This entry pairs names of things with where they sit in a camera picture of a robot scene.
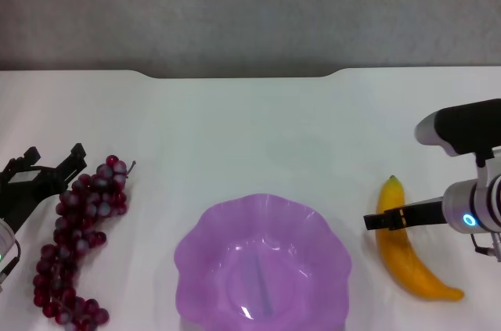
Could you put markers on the purple wavy plastic plate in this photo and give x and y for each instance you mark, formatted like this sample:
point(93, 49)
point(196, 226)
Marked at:
point(262, 264)

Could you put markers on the yellow banana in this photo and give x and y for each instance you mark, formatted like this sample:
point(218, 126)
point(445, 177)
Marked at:
point(407, 264)

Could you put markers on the red grape bunch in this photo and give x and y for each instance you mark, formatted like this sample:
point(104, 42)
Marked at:
point(74, 225)

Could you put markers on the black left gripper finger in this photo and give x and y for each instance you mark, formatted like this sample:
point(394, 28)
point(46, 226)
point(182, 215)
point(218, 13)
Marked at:
point(28, 157)
point(74, 160)

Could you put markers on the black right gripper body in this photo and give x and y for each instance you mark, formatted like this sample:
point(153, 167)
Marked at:
point(424, 213)

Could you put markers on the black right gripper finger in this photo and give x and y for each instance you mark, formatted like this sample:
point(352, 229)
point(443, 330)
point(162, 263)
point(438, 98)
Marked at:
point(381, 221)

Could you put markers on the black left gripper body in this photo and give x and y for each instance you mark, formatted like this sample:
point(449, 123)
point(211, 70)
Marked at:
point(17, 202)

